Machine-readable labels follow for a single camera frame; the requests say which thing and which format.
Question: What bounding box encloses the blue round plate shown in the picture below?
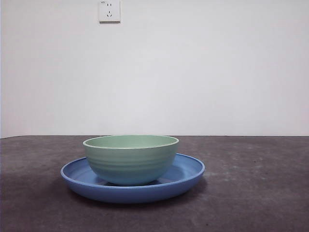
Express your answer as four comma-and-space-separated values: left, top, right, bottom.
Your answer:
60, 152, 206, 204

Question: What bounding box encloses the white wall socket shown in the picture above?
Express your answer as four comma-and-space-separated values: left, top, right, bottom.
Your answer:
98, 0, 121, 24

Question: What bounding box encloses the green ribbed bowl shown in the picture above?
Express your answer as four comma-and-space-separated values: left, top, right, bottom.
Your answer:
83, 134, 179, 186

